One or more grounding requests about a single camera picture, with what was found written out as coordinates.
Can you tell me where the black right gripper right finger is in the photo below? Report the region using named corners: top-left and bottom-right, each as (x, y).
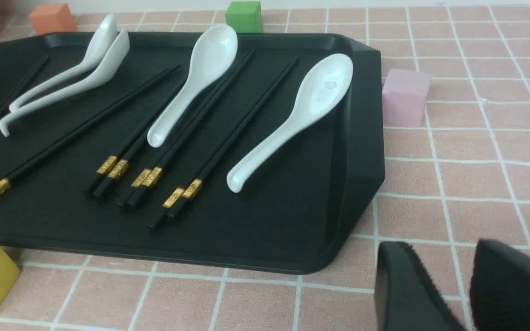
top-left (469, 239), bottom-right (530, 331)

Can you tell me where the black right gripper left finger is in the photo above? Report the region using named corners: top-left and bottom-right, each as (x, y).
top-left (374, 241), bottom-right (465, 331)

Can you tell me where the black chopstick gold band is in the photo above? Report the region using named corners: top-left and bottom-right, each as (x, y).
top-left (0, 54), bottom-right (50, 143)
top-left (126, 51), bottom-right (255, 208)
top-left (117, 48), bottom-right (255, 210)
top-left (148, 57), bottom-right (295, 229)
top-left (0, 64), bottom-right (182, 203)
top-left (166, 56), bottom-right (300, 219)
top-left (86, 80), bottom-right (185, 201)
top-left (83, 78), bottom-right (186, 197)
top-left (0, 63), bottom-right (42, 118)
top-left (0, 69), bottom-right (178, 216)

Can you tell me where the pink cube block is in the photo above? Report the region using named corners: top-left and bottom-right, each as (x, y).
top-left (381, 68), bottom-right (432, 127)

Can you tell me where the black plastic tray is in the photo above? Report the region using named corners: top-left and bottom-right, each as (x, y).
top-left (0, 32), bottom-right (385, 274)

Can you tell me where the white ceramic spoon right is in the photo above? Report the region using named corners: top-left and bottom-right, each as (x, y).
top-left (226, 54), bottom-right (354, 193)

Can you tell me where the white ceramic spoon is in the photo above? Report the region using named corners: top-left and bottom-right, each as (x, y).
top-left (147, 24), bottom-right (238, 148)
top-left (0, 29), bottom-right (130, 137)
top-left (9, 13), bottom-right (117, 113)
top-left (226, 54), bottom-right (354, 193)

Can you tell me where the white ceramic spoon middle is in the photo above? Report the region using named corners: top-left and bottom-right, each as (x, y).
top-left (147, 24), bottom-right (238, 148)

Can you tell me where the green cube block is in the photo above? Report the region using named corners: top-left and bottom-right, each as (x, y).
top-left (225, 1), bottom-right (263, 34)

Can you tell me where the white ceramic spoon far left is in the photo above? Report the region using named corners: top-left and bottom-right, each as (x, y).
top-left (9, 13), bottom-right (117, 113)

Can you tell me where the orange cube block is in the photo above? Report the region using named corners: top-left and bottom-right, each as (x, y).
top-left (28, 3), bottom-right (77, 35)

